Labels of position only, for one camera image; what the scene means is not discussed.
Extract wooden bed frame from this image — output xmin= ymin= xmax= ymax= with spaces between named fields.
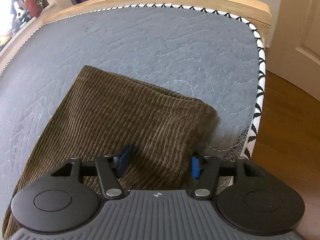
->
xmin=1 ymin=0 xmax=272 ymax=73

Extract pile of plush toys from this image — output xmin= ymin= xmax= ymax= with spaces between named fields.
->
xmin=1 ymin=0 xmax=27 ymax=46

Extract brown corduroy pants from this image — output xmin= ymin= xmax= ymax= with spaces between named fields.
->
xmin=3 ymin=66 xmax=217 ymax=239

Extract cream panelled door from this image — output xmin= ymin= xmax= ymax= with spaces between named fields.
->
xmin=267 ymin=0 xmax=319 ymax=99

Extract grey quilted mattress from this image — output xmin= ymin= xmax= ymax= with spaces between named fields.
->
xmin=1 ymin=4 xmax=265 ymax=211

